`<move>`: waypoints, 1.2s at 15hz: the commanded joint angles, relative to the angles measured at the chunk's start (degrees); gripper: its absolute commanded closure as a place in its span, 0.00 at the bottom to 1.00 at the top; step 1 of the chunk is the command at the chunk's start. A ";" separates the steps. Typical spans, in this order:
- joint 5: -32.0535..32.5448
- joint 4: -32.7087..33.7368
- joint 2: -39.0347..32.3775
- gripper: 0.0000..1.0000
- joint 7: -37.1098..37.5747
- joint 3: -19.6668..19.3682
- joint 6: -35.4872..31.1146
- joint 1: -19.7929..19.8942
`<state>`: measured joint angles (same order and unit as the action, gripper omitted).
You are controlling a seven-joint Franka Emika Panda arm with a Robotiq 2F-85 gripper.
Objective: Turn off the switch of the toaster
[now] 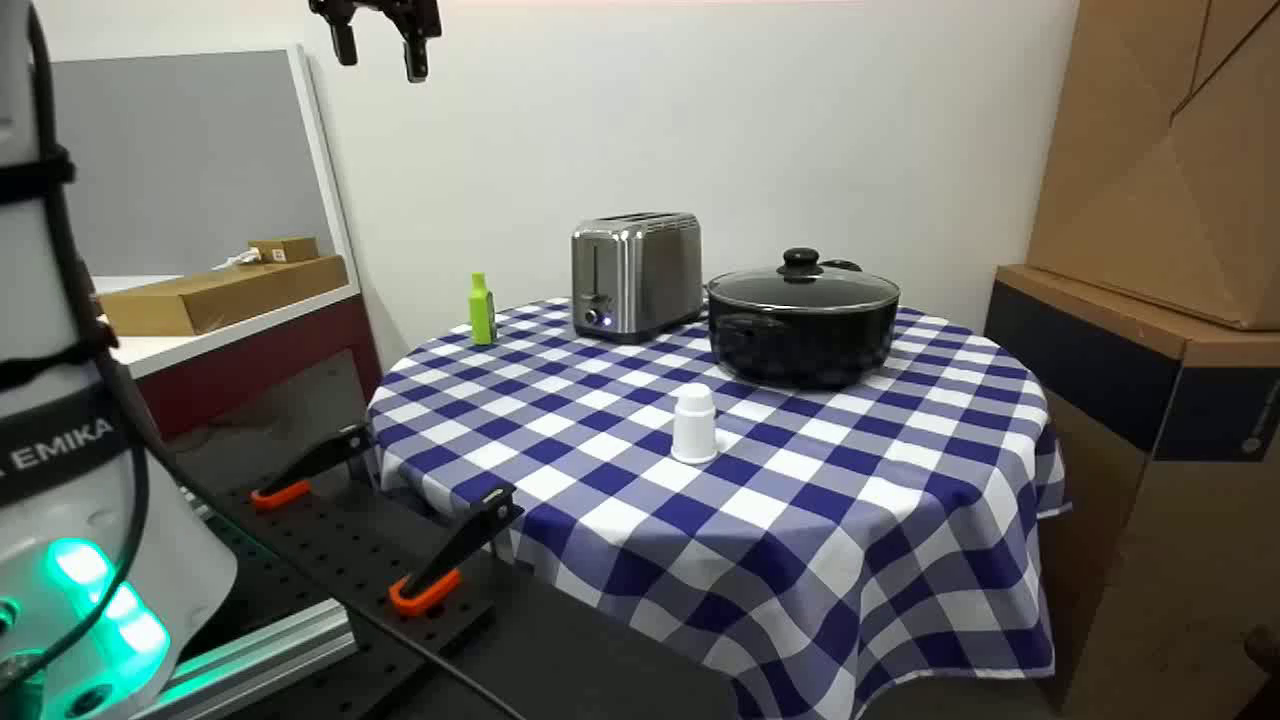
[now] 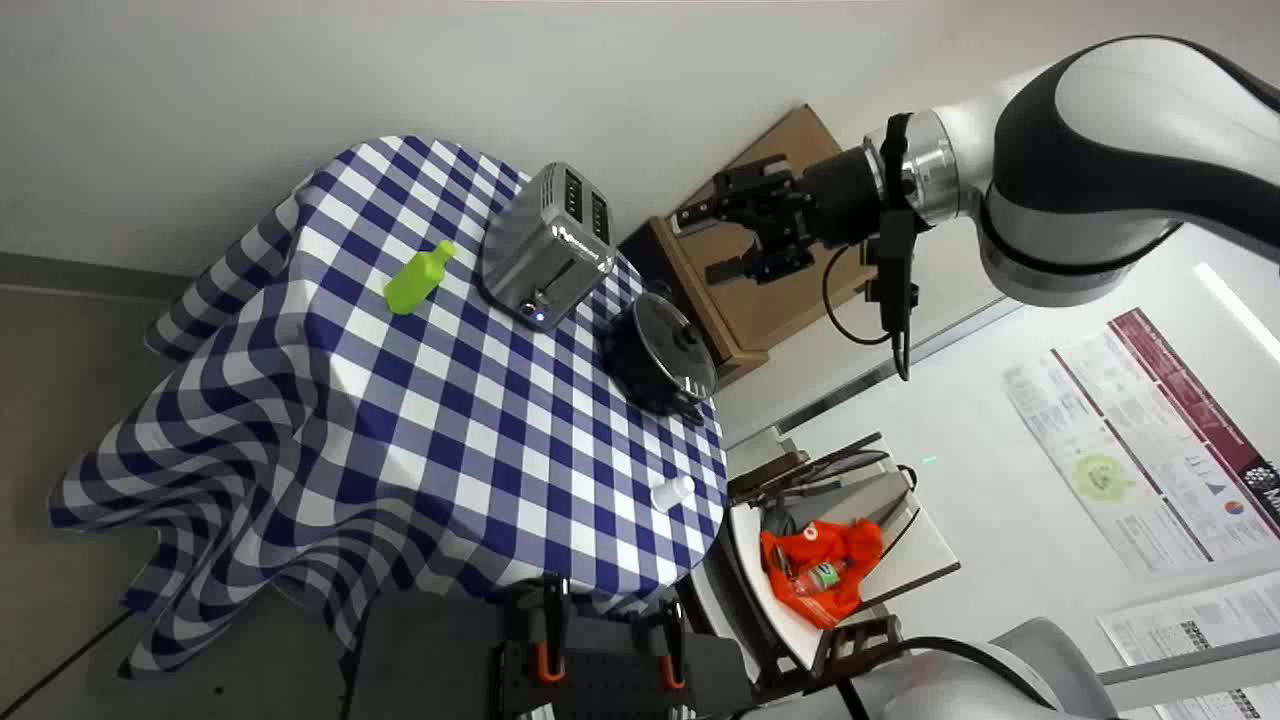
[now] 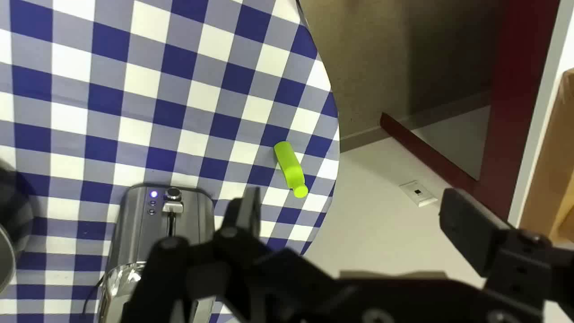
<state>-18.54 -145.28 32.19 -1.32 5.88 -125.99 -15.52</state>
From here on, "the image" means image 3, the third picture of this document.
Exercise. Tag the black cooking pot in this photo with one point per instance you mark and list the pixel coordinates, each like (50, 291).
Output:
(12, 221)

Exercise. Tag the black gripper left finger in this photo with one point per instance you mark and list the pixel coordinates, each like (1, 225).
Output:
(181, 275)

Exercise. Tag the green plastic bottle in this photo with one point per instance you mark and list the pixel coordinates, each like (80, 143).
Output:
(290, 168)

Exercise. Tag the brown cardboard board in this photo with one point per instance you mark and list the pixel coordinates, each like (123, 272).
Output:
(554, 168)

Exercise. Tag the white floor outlet plate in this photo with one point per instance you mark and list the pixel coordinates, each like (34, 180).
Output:
(419, 193)

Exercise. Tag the dark red cabinet frame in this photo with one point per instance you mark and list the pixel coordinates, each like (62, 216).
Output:
(521, 90)

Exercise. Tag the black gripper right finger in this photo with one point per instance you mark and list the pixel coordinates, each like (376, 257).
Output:
(478, 234)

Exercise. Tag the silver metal cylinder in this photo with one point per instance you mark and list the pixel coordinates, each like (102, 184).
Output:
(139, 227)

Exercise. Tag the blue white checkered tablecloth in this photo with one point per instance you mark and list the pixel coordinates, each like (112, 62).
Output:
(150, 90)

